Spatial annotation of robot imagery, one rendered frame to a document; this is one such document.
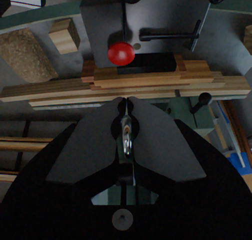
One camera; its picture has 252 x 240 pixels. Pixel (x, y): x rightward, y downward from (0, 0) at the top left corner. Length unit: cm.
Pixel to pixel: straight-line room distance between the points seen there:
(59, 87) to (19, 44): 13
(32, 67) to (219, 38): 39
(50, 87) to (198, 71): 35
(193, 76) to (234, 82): 16
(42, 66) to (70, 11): 13
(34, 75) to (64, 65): 7
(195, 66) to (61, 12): 29
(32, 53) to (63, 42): 8
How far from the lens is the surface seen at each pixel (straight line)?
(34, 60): 34
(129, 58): 17
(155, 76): 27
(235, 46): 39
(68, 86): 38
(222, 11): 32
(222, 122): 119
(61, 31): 27
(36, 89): 42
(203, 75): 35
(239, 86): 46
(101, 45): 18
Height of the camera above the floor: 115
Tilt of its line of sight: 27 degrees down
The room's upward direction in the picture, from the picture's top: 178 degrees clockwise
